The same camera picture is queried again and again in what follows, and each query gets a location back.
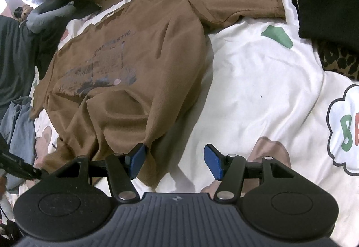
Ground brown t-shirt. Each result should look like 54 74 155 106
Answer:
31 0 285 173

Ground person left hand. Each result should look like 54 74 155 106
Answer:
0 176 7 196

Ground blue jeans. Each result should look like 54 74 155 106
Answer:
0 95 37 194

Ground white bear print duvet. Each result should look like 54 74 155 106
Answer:
26 0 359 247

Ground dark green pillow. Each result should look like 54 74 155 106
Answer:
1 16 37 117

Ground black garment left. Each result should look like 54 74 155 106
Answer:
35 0 101 79

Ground small bear doll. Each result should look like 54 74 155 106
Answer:
13 4 33 22

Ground leopard print cloth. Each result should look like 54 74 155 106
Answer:
318 41 358 81

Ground grey plush toy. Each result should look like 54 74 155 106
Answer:
19 0 76 34

